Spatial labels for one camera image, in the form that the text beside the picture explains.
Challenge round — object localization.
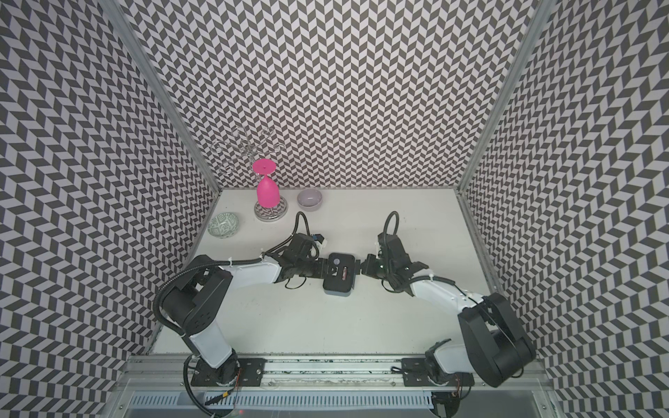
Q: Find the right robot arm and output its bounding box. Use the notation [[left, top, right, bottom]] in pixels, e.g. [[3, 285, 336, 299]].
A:
[[360, 233, 537, 388]]

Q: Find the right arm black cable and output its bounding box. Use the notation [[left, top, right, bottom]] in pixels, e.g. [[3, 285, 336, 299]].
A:
[[382, 210, 401, 247]]

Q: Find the pink wine glass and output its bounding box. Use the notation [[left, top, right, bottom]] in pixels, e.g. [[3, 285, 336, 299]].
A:
[[253, 158, 280, 208]]

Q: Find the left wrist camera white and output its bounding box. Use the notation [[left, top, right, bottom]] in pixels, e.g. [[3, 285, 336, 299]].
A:
[[312, 233, 327, 250]]

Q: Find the green patterned dish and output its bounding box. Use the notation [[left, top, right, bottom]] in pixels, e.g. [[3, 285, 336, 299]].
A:
[[207, 212, 240, 239]]

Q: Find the blue alarm clock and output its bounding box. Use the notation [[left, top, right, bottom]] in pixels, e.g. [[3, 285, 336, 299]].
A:
[[322, 253, 359, 297]]

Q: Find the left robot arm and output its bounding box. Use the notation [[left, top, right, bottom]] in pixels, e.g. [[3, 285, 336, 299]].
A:
[[152, 233, 327, 370]]

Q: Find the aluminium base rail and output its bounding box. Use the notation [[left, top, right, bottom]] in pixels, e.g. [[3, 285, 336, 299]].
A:
[[102, 355, 564, 417]]

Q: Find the grey small bowl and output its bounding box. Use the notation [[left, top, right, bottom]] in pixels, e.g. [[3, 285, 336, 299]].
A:
[[296, 188, 323, 212]]

